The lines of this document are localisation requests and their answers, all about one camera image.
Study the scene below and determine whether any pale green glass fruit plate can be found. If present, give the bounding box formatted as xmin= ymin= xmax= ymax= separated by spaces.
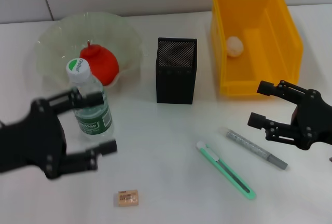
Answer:
xmin=35 ymin=11 xmax=144 ymax=92

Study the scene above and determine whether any yellow plastic storage bin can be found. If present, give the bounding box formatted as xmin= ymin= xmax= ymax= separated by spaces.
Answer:
xmin=210 ymin=0 xmax=304 ymax=97

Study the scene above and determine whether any white paper ball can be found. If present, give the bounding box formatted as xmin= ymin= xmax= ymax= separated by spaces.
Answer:
xmin=227 ymin=36 xmax=244 ymax=58

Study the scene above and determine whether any grey marker pen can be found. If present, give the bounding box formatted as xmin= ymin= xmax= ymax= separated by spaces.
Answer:
xmin=222 ymin=127 xmax=288 ymax=171

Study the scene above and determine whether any clear water bottle green label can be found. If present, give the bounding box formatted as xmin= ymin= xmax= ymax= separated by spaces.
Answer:
xmin=66 ymin=58 xmax=115 ymax=141

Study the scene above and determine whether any black mesh pen holder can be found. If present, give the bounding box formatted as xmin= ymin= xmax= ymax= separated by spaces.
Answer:
xmin=155 ymin=37 xmax=198 ymax=105

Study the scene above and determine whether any tan eraser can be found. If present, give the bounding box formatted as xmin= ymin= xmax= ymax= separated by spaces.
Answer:
xmin=114 ymin=189 xmax=140 ymax=206

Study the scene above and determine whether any green utility knife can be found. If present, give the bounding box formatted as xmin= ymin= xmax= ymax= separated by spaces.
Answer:
xmin=196 ymin=141 xmax=257 ymax=200

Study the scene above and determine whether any red-orange fruit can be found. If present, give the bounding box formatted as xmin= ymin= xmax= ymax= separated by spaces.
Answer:
xmin=79 ymin=41 xmax=120 ymax=87

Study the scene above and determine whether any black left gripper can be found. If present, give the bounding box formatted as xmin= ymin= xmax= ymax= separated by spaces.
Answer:
xmin=0 ymin=88 xmax=118 ymax=180

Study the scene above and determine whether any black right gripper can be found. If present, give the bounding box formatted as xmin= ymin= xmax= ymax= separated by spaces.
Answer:
xmin=247 ymin=79 xmax=332 ymax=151

